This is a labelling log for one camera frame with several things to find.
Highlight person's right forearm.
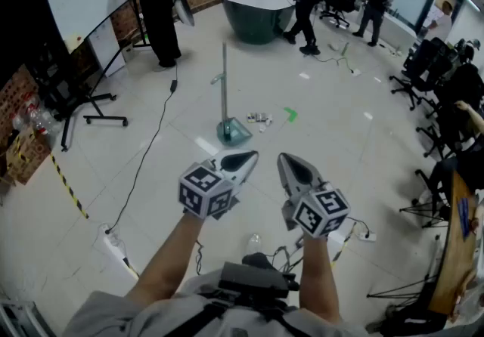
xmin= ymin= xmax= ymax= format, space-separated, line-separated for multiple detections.
xmin=298 ymin=235 xmax=343 ymax=323

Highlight cluster of clear plastic bottles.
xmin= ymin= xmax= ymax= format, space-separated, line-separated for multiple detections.
xmin=10 ymin=95 xmax=64 ymax=138

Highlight black office chair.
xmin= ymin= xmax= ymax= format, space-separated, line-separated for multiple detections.
xmin=414 ymin=167 xmax=453 ymax=215
xmin=415 ymin=63 xmax=484 ymax=159
xmin=318 ymin=0 xmax=366 ymax=29
xmin=389 ymin=39 xmax=455 ymax=112

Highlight small white cabinet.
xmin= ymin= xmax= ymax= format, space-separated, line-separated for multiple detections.
xmin=87 ymin=17 xmax=126 ymax=78

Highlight black power adapter with cable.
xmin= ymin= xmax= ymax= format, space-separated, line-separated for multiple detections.
xmin=104 ymin=61 xmax=179 ymax=235

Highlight cardboard box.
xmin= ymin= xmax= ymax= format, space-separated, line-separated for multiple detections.
xmin=0 ymin=127 xmax=53 ymax=187

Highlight black chest-mounted device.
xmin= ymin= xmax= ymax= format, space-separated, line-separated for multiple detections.
xmin=217 ymin=260 xmax=300 ymax=301

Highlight black television screen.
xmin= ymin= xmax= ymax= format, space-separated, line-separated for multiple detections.
xmin=0 ymin=0 xmax=73 ymax=94

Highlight thin black cable with adapter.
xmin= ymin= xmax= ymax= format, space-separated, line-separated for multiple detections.
xmin=314 ymin=54 xmax=356 ymax=74

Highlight person's grey shirt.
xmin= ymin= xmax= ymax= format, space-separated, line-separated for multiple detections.
xmin=62 ymin=269 xmax=374 ymax=337

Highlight tangle of black cables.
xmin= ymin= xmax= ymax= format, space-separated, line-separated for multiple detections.
xmin=263 ymin=231 xmax=315 ymax=277

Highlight person's left forearm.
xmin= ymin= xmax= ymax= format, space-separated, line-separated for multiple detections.
xmin=124 ymin=210 xmax=208 ymax=308

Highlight long white counter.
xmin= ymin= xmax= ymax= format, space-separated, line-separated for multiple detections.
xmin=380 ymin=10 xmax=420 ymax=51

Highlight wooden desk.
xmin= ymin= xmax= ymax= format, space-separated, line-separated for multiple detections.
xmin=429 ymin=168 xmax=484 ymax=316

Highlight yellow black hazard tape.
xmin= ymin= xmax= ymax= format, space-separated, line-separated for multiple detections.
xmin=329 ymin=221 xmax=358 ymax=269
xmin=50 ymin=153 xmax=90 ymax=221

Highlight green and white bathtub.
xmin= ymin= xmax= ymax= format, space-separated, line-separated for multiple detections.
xmin=220 ymin=0 xmax=296 ymax=45

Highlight white socket block with cable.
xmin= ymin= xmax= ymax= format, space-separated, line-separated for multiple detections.
xmin=346 ymin=216 xmax=378 ymax=243

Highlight person's right black trouser leg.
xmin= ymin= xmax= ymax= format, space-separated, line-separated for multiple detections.
xmin=241 ymin=252 xmax=274 ymax=269

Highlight person's right white shoe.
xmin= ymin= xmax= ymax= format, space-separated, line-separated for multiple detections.
xmin=247 ymin=233 xmax=264 ymax=255

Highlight blue notebook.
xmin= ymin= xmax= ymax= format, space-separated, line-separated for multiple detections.
xmin=456 ymin=197 xmax=470 ymax=233

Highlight small litter pieces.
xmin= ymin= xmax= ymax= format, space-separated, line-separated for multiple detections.
xmin=246 ymin=111 xmax=274 ymax=134

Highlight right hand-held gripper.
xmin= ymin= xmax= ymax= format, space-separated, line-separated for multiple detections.
xmin=277 ymin=153 xmax=352 ymax=240

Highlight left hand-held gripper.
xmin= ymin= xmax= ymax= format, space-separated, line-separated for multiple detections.
xmin=177 ymin=150 xmax=260 ymax=221

